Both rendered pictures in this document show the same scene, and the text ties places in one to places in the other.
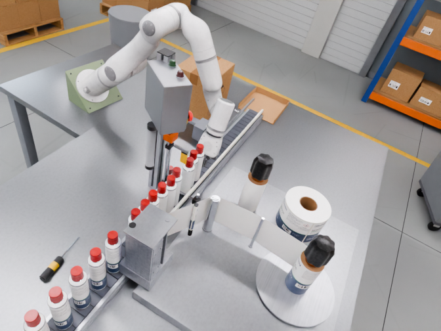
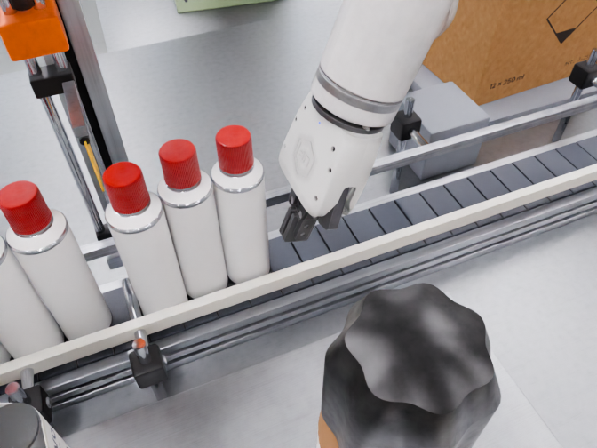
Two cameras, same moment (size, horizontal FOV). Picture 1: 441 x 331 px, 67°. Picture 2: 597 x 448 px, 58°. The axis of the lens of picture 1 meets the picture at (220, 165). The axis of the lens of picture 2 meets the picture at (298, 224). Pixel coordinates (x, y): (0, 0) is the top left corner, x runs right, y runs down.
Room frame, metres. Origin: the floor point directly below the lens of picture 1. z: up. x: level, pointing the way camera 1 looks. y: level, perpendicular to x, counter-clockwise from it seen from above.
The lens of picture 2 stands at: (0.91, -0.22, 1.40)
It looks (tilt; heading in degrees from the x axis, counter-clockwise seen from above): 48 degrees down; 49
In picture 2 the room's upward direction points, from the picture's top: straight up
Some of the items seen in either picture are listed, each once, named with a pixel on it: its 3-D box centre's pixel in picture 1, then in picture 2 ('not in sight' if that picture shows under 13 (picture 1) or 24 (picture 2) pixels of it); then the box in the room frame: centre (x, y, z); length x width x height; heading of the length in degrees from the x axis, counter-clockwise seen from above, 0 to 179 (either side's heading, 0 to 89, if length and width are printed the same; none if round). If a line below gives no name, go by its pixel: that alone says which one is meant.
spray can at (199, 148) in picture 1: (197, 162); (242, 212); (1.12, 0.11, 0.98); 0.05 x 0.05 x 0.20
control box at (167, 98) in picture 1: (167, 96); not in sight; (0.97, 0.24, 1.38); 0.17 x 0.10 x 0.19; 37
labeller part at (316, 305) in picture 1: (294, 285); not in sight; (0.70, -0.39, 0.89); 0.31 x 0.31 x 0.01
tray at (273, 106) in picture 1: (264, 104); not in sight; (1.99, -0.18, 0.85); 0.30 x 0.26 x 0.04; 162
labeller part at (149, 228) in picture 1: (151, 224); not in sight; (0.61, 0.16, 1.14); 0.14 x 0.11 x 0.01; 162
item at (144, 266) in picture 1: (147, 247); not in sight; (0.61, 0.17, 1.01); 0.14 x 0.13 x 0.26; 162
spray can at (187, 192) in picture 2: (190, 169); (193, 226); (1.07, 0.12, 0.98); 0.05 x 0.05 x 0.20
